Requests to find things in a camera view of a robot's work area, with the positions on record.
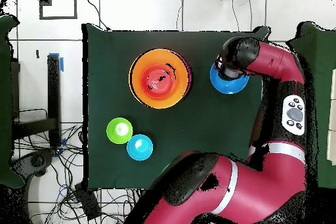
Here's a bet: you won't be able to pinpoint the small red-orange bowl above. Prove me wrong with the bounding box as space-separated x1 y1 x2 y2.
140 63 181 99

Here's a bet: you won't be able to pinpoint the large orange bowl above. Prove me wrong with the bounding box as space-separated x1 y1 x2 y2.
128 48 192 110

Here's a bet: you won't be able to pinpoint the large pink bowl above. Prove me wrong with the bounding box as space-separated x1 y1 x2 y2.
178 50 193 99

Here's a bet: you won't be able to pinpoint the large blue bowl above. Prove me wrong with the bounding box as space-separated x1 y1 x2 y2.
209 62 250 95

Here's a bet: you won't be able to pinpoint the small blue bowl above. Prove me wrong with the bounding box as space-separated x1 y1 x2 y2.
126 133 154 162

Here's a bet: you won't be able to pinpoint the small green bowl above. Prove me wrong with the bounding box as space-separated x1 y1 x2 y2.
106 117 134 145

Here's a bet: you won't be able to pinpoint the dark green tablecloth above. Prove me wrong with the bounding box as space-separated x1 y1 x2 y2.
81 22 271 192

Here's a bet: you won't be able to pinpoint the blue tape strip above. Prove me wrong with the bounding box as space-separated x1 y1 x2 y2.
48 53 64 72

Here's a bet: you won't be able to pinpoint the black power strip box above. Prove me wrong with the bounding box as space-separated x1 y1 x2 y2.
73 181 102 221

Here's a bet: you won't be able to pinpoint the green cloth covered side table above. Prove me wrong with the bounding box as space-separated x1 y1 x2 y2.
0 14 26 189
285 21 336 189

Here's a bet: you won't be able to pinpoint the white box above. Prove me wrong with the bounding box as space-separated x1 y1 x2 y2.
327 68 336 166

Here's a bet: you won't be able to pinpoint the tangled black floor cables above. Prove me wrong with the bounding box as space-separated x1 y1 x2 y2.
11 123 142 224

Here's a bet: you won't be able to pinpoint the black metal post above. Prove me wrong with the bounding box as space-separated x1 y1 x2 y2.
46 53 62 148

